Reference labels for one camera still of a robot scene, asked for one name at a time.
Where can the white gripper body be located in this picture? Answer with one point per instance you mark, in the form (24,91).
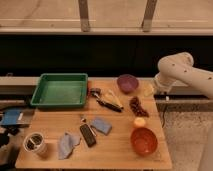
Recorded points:
(162,83)

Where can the purple bowl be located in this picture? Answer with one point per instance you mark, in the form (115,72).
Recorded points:
(127,83)

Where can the red bowl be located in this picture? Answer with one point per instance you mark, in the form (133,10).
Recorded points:
(143,141)

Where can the dark red grape bunch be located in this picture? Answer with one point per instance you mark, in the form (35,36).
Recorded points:
(136,107)

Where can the green plastic tray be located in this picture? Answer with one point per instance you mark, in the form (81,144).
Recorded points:
(60,90)

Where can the yellow banana toy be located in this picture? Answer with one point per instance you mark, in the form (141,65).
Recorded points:
(110,95)

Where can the light blue cloth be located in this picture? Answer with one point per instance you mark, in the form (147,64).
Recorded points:
(66,145)

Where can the small metal clip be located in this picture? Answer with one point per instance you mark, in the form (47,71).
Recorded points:
(82,118)

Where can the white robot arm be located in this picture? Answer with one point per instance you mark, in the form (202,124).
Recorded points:
(179,67)

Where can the black remote control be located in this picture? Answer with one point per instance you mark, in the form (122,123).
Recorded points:
(88,135)

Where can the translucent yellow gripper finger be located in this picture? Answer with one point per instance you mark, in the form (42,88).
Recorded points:
(147,90)

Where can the black handled brush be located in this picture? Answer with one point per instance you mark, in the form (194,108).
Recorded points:
(96,92)

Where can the blue sponge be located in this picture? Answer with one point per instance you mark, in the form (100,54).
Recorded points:
(101,125)

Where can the yellow red apple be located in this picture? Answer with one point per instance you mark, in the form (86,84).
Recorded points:
(139,122)

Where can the blue box device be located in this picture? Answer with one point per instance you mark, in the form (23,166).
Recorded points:
(13,117)

